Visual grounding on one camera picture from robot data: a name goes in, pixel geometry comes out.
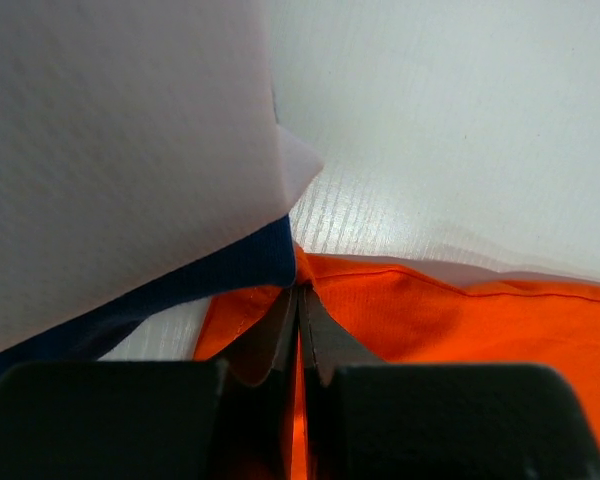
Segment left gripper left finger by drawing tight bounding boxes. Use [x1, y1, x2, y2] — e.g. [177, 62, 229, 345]
[0, 289, 298, 479]

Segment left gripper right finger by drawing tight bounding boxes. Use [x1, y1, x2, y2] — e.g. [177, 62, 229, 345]
[298, 288, 600, 479]

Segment orange t-shirt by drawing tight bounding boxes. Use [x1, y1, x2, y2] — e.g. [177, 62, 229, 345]
[195, 249, 600, 479]

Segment blue folded t-shirt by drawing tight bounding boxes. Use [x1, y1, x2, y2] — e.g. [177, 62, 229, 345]
[0, 216, 296, 378]

